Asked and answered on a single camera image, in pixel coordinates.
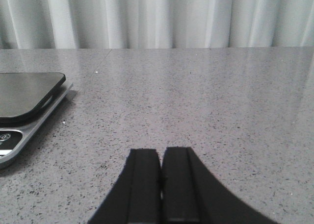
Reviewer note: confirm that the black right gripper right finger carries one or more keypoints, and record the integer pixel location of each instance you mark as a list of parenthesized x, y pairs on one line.
[(193, 195)]

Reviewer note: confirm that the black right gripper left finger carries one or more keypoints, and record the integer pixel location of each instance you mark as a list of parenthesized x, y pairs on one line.
[(135, 198)]

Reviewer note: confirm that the digital kitchen scale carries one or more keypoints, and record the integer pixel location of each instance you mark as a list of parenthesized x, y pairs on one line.
[(26, 101)]

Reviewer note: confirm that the white pleated curtain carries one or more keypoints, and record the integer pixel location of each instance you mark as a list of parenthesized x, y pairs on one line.
[(155, 24)]

